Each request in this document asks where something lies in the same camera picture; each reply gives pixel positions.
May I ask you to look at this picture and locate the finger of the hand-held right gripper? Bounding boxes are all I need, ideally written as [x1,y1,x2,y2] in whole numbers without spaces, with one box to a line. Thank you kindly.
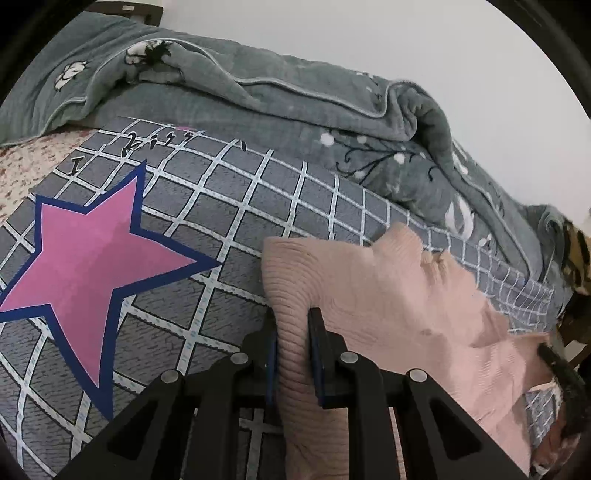
[537,343,589,437]

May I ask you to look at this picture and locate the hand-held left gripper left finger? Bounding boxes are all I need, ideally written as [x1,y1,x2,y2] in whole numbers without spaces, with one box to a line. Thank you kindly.
[55,318,280,480]

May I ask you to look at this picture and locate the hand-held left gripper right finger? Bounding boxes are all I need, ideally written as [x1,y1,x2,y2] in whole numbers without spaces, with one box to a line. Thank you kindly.
[307,307,528,480]

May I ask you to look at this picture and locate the pink knitted sweater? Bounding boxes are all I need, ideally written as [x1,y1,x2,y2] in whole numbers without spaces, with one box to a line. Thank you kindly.
[261,222,561,480]

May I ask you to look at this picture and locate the camouflage cloth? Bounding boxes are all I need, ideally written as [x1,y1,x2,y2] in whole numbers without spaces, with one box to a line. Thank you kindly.
[558,219,591,296]

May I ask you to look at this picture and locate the grey checked star bed sheet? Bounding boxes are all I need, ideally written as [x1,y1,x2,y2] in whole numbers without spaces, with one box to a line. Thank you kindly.
[0,115,568,480]

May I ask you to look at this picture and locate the grey-green floral quilt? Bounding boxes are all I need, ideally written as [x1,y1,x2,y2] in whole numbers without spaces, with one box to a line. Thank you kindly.
[0,11,573,319]

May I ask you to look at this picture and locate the floral pillow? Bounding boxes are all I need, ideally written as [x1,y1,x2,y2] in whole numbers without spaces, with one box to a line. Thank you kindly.
[0,129,93,227]

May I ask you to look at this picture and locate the dark wooden headboard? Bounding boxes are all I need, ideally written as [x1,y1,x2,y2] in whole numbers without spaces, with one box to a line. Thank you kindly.
[108,2,164,26]

